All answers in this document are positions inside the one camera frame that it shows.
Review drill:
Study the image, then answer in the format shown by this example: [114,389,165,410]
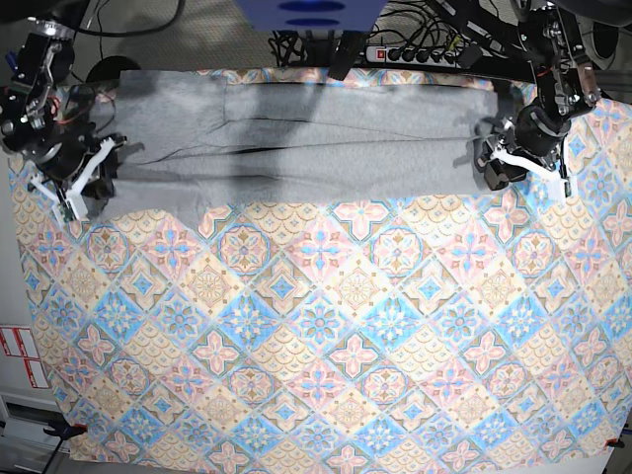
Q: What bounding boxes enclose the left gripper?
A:
[474,101,573,192]

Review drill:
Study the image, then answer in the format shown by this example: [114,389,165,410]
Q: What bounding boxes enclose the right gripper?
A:
[29,122,127,221]

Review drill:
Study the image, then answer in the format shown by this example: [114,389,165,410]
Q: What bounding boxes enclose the grey T-shirt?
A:
[93,71,500,226]

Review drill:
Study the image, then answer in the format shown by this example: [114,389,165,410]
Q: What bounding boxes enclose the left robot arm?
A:
[476,1,600,199]

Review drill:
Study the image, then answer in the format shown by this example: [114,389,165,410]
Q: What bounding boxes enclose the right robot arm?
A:
[1,20,126,223]

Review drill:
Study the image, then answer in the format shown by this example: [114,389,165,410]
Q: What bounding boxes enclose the black office chair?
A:
[86,55,141,84]

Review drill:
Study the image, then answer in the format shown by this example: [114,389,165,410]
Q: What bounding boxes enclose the white power strip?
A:
[364,45,459,68]

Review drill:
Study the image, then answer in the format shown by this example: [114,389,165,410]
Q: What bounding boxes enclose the red white labels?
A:
[1,326,49,389]

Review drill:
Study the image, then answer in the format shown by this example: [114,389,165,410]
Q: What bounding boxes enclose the patterned tablecloth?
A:
[1,100,631,473]

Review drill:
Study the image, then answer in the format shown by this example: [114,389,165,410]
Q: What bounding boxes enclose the black orange corner clamp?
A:
[43,422,88,440]

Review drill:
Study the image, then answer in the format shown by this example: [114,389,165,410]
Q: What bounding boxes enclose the black orange right clamp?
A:
[606,438,626,448]

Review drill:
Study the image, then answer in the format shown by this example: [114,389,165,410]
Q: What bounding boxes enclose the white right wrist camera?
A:
[29,137,118,222]

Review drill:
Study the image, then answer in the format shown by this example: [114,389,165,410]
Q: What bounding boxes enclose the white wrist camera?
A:
[29,137,118,222]
[491,146,579,201]

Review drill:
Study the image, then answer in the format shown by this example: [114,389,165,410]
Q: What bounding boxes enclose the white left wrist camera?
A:
[491,146,579,201]

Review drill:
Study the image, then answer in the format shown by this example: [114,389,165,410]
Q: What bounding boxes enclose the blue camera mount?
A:
[236,0,386,32]

